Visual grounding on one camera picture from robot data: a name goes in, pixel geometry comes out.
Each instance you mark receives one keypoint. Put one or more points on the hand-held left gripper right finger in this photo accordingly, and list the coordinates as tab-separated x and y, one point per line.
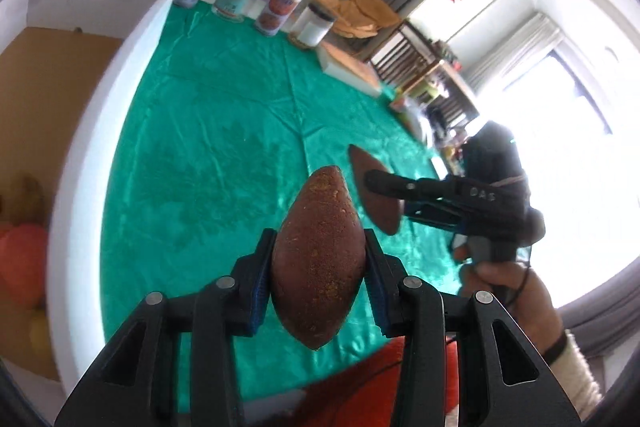
377	292

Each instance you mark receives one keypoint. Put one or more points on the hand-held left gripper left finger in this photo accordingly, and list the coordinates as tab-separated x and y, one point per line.
260	287

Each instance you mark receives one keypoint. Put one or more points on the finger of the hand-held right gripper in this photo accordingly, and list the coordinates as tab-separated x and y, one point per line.
395	187
435	214

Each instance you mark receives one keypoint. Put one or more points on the brown sweet potato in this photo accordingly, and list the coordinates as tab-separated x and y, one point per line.
317	257
382	212

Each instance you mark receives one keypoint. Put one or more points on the white cardboard box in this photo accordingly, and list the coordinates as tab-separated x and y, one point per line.
80	187

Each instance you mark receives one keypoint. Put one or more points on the red grapefruit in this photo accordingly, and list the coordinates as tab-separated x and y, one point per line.
22	264

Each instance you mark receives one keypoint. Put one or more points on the person's right forearm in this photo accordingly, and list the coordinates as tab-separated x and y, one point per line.
577	377

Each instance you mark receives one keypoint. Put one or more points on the person's right hand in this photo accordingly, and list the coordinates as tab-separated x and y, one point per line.
520	297

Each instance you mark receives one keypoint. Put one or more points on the white plastic snack bag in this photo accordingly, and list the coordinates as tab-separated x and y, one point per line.
412	117

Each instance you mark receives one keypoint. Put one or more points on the person's red fleece clothing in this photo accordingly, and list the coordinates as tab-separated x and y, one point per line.
380	387

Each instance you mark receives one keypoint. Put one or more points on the thick yellow-cover book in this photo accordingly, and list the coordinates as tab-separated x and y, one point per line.
350	69

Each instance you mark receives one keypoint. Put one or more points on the wooden slatted crib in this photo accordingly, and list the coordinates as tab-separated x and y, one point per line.
415	57

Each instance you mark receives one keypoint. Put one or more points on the green tablecloth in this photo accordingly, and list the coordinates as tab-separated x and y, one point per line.
210	147

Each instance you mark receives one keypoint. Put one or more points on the white sheer curtain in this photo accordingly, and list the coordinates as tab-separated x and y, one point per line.
520	47

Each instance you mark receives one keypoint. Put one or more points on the white jar with black lid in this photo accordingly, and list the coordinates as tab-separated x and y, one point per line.
312	27

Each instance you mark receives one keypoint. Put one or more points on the orange lounge chair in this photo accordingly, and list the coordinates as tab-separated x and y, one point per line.
360	9

